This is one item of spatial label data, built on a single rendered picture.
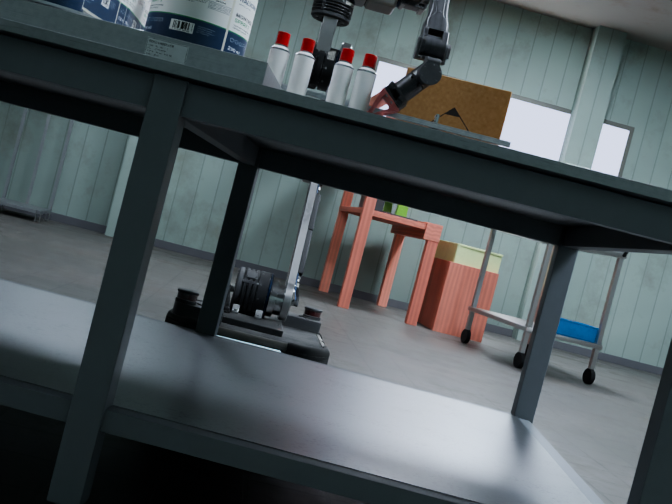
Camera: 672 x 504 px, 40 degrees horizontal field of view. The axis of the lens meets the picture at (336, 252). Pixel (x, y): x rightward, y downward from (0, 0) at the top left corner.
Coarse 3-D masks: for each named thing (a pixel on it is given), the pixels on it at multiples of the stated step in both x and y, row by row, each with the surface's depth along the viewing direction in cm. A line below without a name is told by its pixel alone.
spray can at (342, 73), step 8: (344, 48) 240; (344, 56) 240; (352, 56) 241; (336, 64) 240; (344, 64) 239; (336, 72) 240; (344, 72) 239; (352, 72) 241; (336, 80) 239; (344, 80) 239; (336, 88) 239; (344, 88) 240; (328, 96) 240; (336, 96) 239; (344, 96) 240; (344, 104) 241
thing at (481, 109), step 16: (448, 80) 261; (416, 96) 262; (432, 96) 262; (448, 96) 261; (464, 96) 261; (480, 96) 260; (496, 96) 260; (400, 112) 263; (416, 112) 262; (432, 112) 262; (448, 112) 261; (464, 112) 261; (480, 112) 260; (496, 112) 260; (464, 128) 261; (480, 128) 260; (496, 128) 260
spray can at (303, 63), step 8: (304, 40) 241; (312, 40) 241; (304, 48) 240; (312, 48) 241; (296, 56) 241; (304, 56) 239; (312, 56) 241; (296, 64) 240; (304, 64) 240; (312, 64) 241; (296, 72) 240; (304, 72) 240; (296, 80) 240; (304, 80) 240; (288, 88) 241; (296, 88) 240; (304, 88) 241
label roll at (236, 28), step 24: (168, 0) 176; (192, 0) 174; (216, 0) 175; (240, 0) 178; (168, 24) 175; (192, 24) 174; (216, 24) 176; (240, 24) 179; (216, 48) 176; (240, 48) 181
